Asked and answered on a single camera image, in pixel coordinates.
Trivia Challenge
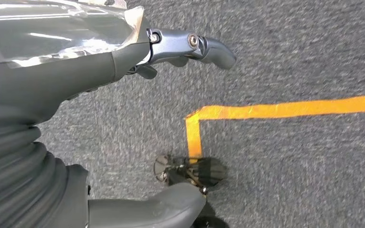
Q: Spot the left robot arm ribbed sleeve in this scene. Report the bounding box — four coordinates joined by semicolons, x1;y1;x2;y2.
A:
0;104;70;228

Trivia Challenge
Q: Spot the yellow floor tape square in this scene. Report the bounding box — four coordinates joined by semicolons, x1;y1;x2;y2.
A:
185;94;365;164

